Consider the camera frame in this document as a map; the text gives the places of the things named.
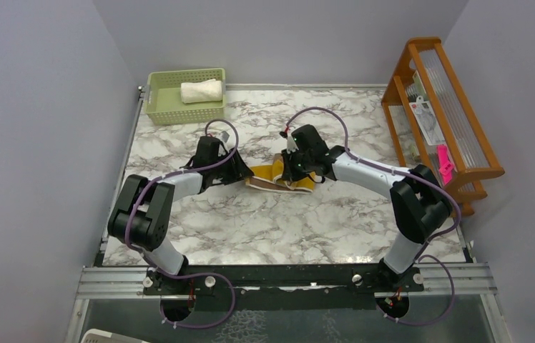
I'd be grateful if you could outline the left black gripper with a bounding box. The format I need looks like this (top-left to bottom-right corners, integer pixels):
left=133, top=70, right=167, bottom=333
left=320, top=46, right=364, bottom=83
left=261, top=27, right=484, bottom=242
left=210, top=147, right=254, bottom=184

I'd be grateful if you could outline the yellow bear towel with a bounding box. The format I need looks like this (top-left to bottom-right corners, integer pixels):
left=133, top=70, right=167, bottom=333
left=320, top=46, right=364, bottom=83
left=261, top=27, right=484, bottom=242
left=245, top=154, right=316, bottom=194

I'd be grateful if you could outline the white towel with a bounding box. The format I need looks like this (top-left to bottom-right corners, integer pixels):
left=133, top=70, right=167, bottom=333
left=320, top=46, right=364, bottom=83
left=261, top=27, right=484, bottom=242
left=180, top=79, right=224, bottom=104

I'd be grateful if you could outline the green plastic basket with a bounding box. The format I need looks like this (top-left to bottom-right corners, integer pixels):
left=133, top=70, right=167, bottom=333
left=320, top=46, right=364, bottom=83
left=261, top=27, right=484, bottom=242
left=144, top=68, right=225, bottom=125

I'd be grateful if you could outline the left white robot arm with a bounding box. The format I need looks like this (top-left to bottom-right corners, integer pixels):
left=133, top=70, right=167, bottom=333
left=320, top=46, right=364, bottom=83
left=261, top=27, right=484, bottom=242
left=107, top=136, right=254, bottom=294

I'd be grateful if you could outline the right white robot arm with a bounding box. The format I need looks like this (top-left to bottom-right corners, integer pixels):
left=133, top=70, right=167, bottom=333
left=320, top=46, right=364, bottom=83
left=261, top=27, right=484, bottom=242
left=281, top=124, right=453, bottom=291

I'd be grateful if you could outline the white paper package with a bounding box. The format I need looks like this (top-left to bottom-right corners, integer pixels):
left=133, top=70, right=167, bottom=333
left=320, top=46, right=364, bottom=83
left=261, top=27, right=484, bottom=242
left=410, top=96, right=446, bottom=146

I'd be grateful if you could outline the wooden rack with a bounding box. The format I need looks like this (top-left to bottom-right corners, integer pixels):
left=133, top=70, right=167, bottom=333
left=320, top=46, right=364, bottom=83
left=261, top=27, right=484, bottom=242
left=381, top=37, right=504, bottom=217

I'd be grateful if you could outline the pink clip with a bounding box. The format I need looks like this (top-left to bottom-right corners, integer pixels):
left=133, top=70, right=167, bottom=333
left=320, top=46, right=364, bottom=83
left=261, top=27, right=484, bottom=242
left=437, top=144, right=455, bottom=184

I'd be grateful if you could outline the white tray corner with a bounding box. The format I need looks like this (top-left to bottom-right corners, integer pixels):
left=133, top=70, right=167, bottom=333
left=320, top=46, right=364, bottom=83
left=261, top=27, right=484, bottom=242
left=80, top=329, right=148, bottom=343

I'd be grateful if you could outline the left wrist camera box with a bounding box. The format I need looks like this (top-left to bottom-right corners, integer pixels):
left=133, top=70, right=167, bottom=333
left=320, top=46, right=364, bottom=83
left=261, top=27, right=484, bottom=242
left=217, top=131, right=230, bottom=144

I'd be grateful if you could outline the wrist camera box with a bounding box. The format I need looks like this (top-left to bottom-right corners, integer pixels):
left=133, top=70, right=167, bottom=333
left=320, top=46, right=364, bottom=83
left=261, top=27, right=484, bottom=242
left=217, top=131, right=230, bottom=144
left=280, top=131, right=298, bottom=154

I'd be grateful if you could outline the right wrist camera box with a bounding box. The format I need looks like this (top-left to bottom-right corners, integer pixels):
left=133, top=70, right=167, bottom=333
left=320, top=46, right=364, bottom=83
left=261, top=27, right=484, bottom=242
left=280, top=131, right=298, bottom=154

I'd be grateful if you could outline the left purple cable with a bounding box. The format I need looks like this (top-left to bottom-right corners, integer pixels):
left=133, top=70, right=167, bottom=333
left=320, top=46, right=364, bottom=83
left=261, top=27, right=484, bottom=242
left=124, top=119, right=240, bottom=331

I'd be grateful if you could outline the purple cable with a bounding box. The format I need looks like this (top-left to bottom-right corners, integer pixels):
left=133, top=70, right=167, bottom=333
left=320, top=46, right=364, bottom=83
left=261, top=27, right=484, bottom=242
left=124, top=119, right=240, bottom=331
left=283, top=106, right=463, bottom=327

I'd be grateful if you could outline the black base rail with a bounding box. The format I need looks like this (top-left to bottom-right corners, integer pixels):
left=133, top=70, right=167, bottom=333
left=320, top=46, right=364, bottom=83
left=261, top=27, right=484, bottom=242
left=142, top=263, right=424, bottom=312

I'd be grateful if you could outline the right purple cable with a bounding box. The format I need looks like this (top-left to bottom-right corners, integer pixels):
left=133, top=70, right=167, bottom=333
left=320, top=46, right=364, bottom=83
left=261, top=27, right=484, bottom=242
left=283, top=106, right=463, bottom=327

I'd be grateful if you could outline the aluminium frame rail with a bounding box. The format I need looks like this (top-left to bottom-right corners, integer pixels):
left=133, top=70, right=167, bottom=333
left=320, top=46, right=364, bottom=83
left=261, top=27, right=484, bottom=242
left=75, top=263, right=499, bottom=300

